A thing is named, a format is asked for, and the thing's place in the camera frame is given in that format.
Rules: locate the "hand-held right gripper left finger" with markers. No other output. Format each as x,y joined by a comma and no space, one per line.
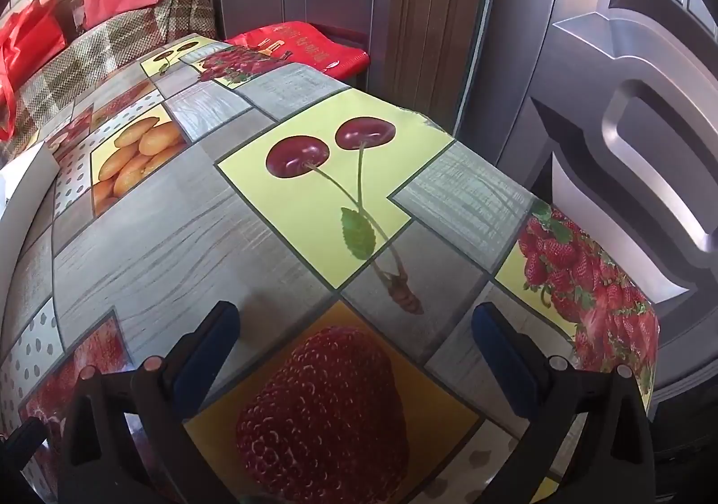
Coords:
210,352

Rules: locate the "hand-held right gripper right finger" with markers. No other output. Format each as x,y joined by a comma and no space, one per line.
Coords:
499,352

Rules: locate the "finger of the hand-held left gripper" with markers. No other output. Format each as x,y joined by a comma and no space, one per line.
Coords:
22,445

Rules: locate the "white tray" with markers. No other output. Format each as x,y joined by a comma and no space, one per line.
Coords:
22,178

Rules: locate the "fruit print tablecloth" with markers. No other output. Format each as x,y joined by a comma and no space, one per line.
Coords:
168,246

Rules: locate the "red printed bag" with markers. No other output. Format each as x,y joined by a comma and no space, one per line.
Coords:
291,41

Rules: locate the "plaid cloth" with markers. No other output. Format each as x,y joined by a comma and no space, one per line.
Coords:
84,55

